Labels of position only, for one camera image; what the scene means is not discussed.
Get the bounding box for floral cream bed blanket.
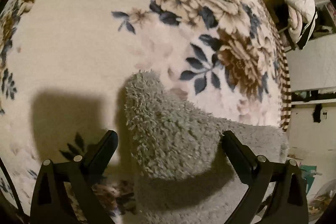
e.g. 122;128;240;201
1;0;290;223

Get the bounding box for teal plastic basket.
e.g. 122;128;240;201
299;164;317;188

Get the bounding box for white jacket on rack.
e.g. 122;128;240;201
283;0;318;51

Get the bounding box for grey fluffy fleece pants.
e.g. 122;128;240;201
125;72;288;223

